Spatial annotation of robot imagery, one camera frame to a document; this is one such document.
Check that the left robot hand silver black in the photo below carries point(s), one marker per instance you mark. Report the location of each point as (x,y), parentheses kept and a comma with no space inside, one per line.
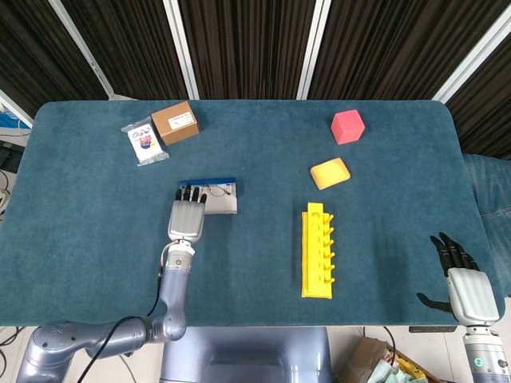
(185,221)

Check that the yellow sponge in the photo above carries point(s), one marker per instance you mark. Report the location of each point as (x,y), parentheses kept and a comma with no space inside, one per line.
(330,173)

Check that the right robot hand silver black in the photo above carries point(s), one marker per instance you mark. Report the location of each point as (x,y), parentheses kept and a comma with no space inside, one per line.
(473,297)

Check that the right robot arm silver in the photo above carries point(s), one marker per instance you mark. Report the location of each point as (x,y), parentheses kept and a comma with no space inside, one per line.
(485,355)

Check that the thin-framed eyeglasses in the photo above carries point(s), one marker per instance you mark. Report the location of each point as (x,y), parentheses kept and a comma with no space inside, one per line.
(219,191)

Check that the white aluminium partition post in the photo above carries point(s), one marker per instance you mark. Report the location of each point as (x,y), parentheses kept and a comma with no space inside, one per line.
(315,48)
(181,48)
(475,56)
(14,105)
(81,48)

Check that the brown cardboard box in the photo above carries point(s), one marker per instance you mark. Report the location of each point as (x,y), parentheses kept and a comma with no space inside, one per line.
(175,125)

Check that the yellow test tube rack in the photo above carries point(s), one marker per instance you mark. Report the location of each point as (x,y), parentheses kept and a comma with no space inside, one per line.
(313,259)

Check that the red foam cube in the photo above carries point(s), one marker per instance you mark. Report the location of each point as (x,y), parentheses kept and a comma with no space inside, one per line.
(347,127)

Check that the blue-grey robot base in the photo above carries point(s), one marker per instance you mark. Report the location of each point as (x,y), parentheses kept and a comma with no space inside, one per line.
(243,355)

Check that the teal table cloth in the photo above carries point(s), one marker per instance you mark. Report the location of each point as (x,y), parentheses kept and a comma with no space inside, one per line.
(259,159)

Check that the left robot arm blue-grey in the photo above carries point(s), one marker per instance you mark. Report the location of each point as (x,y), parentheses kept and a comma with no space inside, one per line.
(173,295)

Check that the grey glasses case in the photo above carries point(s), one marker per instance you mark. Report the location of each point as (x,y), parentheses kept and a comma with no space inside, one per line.
(221,205)

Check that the white plastic packet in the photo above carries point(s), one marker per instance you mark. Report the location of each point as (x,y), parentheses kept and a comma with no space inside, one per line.
(145,145)

